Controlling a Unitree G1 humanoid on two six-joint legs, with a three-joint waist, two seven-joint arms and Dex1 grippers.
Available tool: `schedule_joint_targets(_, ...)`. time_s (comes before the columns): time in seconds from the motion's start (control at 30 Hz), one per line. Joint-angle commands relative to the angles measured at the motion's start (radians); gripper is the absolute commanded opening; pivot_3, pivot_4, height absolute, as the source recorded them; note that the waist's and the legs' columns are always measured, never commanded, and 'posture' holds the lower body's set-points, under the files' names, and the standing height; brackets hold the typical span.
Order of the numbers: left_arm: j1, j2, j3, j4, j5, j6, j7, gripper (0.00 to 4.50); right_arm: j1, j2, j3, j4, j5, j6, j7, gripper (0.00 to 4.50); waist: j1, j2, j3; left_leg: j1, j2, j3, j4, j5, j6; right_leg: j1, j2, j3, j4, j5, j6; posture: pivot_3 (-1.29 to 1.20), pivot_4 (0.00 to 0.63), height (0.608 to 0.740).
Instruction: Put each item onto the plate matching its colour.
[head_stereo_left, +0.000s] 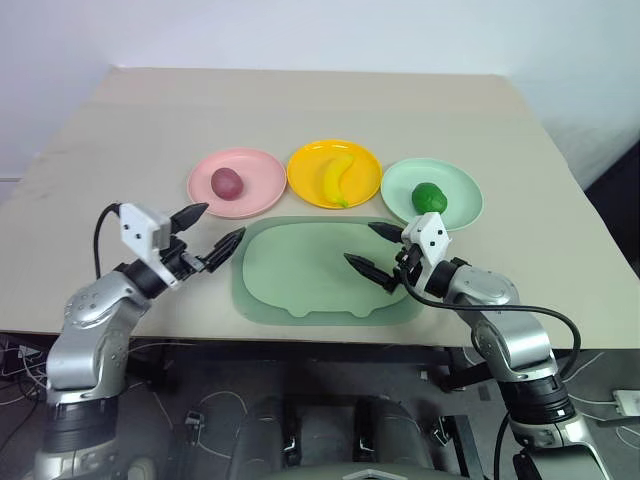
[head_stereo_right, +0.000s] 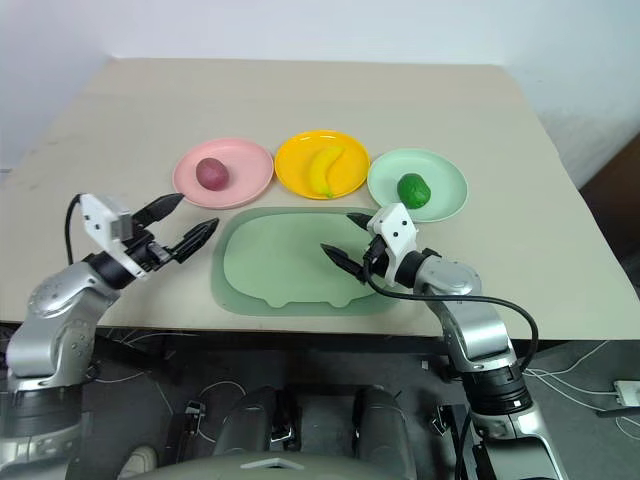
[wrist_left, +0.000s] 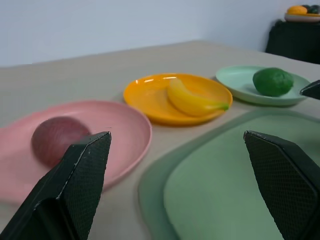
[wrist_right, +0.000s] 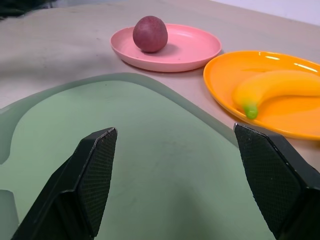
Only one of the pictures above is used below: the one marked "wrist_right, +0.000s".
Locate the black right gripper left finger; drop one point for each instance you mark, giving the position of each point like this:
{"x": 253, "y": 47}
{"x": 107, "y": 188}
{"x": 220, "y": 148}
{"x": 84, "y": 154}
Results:
{"x": 82, "y": 190}

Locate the pink plate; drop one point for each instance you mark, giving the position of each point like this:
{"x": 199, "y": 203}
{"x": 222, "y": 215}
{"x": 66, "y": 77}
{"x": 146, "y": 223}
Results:
{"x": 185, "y": 50}

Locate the dark red round fruit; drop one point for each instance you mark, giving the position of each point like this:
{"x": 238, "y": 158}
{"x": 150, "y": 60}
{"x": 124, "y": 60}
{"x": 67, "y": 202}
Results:
{"x": 150, "y": 34}

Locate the orange plate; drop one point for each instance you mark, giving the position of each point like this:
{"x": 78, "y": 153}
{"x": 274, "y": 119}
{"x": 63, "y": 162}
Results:
{"x": 275, "y": 115}

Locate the yellow banana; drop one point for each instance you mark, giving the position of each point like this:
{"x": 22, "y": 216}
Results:
{"x": 272, "y": 86}

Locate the green plate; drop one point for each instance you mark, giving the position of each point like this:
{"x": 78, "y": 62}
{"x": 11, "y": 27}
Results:
{"x": 160, "y": 160}

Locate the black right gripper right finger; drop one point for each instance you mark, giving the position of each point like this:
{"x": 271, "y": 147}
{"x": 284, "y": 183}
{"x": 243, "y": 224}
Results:
{"x": 275, "y": 185}

